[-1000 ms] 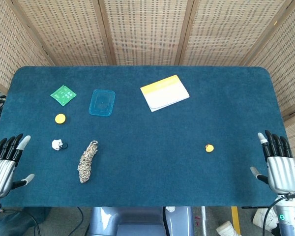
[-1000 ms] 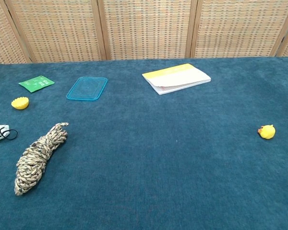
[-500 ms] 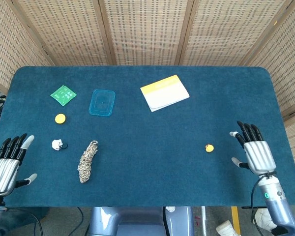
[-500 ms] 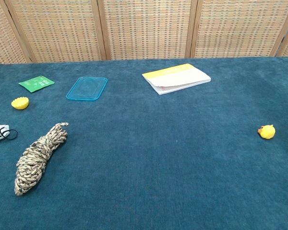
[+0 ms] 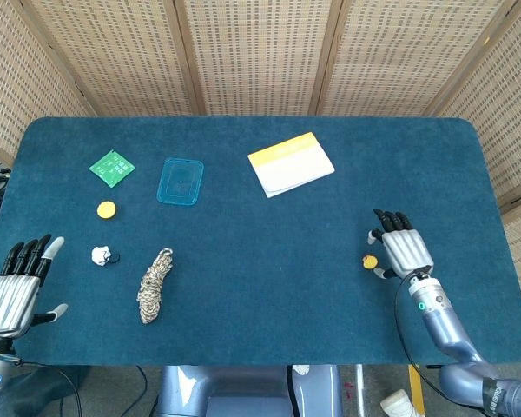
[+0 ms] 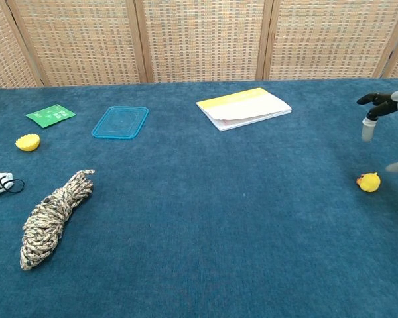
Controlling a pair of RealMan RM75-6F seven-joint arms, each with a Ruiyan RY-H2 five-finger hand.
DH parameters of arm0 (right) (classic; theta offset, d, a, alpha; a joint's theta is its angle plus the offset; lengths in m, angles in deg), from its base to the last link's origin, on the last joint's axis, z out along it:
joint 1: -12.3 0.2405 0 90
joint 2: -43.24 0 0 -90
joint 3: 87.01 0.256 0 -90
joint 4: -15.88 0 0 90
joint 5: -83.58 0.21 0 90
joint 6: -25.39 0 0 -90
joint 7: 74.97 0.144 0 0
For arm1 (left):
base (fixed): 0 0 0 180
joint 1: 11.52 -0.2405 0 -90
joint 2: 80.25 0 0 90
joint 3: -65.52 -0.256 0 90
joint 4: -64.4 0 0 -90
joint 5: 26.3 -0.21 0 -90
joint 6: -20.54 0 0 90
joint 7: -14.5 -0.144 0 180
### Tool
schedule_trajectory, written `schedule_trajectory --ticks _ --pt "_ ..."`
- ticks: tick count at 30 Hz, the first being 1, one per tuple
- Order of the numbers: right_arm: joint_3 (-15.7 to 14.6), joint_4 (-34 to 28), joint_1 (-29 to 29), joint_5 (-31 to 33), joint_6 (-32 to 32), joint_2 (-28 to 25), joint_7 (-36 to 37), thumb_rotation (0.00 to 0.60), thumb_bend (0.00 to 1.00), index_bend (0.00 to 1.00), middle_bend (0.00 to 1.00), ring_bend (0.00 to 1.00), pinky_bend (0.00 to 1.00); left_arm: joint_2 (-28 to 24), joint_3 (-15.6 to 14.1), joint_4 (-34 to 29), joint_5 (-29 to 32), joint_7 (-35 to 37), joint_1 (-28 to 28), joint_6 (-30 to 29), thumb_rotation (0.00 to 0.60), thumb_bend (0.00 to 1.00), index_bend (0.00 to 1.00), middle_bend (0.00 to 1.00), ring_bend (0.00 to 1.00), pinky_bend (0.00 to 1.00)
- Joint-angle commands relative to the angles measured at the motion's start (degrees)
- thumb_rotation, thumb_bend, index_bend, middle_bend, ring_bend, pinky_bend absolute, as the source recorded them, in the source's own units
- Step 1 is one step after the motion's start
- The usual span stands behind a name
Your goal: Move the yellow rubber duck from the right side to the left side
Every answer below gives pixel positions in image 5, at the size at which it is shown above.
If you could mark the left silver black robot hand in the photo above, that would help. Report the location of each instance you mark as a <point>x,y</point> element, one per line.
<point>11,299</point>

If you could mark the green square packet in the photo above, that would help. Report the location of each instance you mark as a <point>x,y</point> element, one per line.
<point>112,168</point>

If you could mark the yellow and white booklet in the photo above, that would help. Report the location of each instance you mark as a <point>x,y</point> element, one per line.
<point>291,167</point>

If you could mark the white shoe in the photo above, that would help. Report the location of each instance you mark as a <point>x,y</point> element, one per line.
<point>397,404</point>

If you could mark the blue-grey robot torso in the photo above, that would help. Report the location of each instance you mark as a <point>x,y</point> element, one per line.
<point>243,391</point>

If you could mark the yellow round toy piece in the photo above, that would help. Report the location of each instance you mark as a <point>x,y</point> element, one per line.
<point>370,261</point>

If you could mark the yellow disc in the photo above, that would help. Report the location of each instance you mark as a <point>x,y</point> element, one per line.
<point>106,209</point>

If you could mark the woven bamboo screen panel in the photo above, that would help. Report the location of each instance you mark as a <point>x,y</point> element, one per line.
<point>404,56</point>
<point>113,56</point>
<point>256,56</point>
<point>508,108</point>
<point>13,87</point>

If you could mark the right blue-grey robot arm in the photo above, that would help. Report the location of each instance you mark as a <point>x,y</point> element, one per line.
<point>438,321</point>

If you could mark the clear blue plastic lid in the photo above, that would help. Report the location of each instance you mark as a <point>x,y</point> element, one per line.
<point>180,182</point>

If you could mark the yellow floor tape strip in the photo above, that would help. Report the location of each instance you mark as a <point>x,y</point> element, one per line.
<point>417,391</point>

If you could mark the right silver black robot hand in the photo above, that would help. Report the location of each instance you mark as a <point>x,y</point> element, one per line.
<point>406,252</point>

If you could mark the white table leg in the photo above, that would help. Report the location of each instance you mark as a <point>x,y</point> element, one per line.
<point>360,391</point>

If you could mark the blue felt table cover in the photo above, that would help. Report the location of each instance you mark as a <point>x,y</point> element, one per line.
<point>260,260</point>

